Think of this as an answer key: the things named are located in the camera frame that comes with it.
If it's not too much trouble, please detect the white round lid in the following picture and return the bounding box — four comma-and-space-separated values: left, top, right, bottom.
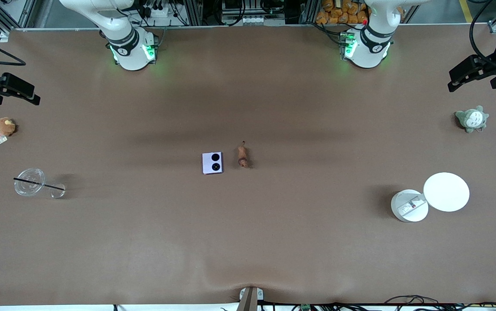
423, 172, 470, 213

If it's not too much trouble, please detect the brown plush toy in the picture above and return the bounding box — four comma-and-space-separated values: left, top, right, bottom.
0, 117, 17, 145

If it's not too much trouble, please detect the black cable bundle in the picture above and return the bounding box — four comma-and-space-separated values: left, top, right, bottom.
384, 295, 496, 311

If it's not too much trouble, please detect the brown lion statue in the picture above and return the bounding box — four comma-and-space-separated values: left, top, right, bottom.
237, 141, 251, 169

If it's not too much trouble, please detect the grey totoro plush toy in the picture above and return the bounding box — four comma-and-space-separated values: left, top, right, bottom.
455, 105, 490, 133

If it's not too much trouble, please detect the black straw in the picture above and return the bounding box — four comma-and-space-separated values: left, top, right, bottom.
13, 178, 66, 191

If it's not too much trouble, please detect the white power strip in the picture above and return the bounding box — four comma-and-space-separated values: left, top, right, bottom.
230, 15, 285, 25

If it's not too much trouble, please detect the clear plastic cup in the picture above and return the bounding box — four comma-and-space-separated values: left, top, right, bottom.
13, 168, 66, 199

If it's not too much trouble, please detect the white round container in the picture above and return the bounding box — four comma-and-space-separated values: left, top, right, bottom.
391, 189, 429, 223

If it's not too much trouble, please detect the orange plush toy pile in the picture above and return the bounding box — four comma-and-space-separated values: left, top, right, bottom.
315, 0, 369, 25

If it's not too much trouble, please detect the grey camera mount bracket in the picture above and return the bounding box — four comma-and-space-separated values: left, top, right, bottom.
236, 286, 264, 311

